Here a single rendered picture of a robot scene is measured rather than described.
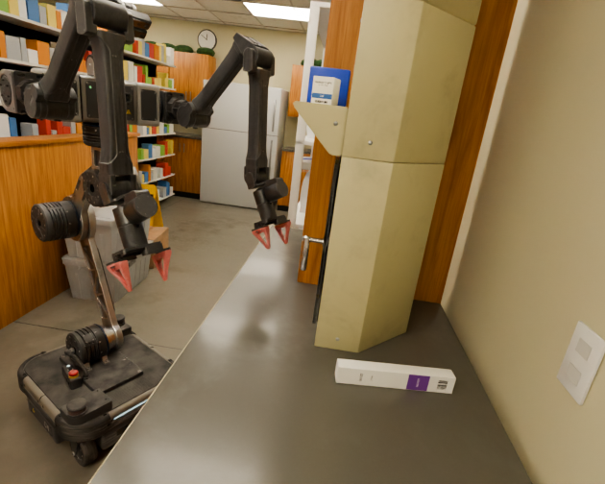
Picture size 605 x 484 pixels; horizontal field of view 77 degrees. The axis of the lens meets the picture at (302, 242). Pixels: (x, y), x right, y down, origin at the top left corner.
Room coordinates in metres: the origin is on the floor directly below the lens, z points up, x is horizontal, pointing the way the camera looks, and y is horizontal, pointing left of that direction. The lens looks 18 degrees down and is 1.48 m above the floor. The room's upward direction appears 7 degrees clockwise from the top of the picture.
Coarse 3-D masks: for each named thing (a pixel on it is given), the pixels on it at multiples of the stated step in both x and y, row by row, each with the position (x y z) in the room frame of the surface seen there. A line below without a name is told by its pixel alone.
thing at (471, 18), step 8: (416, 0) 0.84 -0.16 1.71; (424, 0) 0.83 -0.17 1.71; (432, 0) 0.84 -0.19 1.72; (440, 0) 0.86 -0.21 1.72; (448, 0) 0.88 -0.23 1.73; (456, 0) 0.89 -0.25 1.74; (464, 0) 0.91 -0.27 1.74; (472, 0) 0.93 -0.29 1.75; (480, 0) 0.95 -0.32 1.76; (440, 8) 0.87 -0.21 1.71; (448, 8) 0.88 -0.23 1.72; (456, 8) 0.90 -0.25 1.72; (464, 8) 0.92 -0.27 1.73; (472, 8) 0.94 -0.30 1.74; (456, 16) 0.91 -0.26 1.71; (464, 16) 0.92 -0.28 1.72; (472, 16) 0.94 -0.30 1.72; (472, 24) 0.95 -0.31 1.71
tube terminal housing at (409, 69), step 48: (384, 0) 0.83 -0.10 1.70; (384, 48) 0.83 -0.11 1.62; (432, 48) 0.86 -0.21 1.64; (384, 96) 0.83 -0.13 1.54; (432, 96) 0.88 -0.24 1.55; (384, 144) 0.83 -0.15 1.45; (432, 144) 0.91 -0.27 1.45; (336, 192) 0.83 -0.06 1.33; (384, 192) 0.82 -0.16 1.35; (432, 192) 0.94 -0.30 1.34; (336, 240) 0.83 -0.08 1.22; (384, 240) 0.84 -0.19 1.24; (336, 288) 0.83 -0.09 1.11; (384, 288) 0.86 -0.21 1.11; (336, 336) 0.83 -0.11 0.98; (384, 336) 0.89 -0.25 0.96
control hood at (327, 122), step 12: (300, 108) 0.84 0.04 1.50; (312, 108) 0.84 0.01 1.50; (324, 108) 0.84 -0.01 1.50; (336, 108) 0.83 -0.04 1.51; (312, 120) 0.84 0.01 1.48; (324, 120) 0.83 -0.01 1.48; (336, 120) 0.83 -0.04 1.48; (324, 132) 0.83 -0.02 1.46; (336, 132) 0.83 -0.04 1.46; (324, 144) 0.83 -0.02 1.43; (336, 144) 0.83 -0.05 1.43
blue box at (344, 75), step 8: (312, 72) 1.02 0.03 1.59; (320, 72) 1.02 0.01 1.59; (328, 72) 1.02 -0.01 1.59; (336, 72) 1.02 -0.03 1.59; (344, 72) 1.02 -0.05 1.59; (312, 80) 1.02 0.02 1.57; (344, 80) 1.02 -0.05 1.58; (344, 88) 1.02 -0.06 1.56; (344, 96) 1.02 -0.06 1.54; (344, 104) 1.02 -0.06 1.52
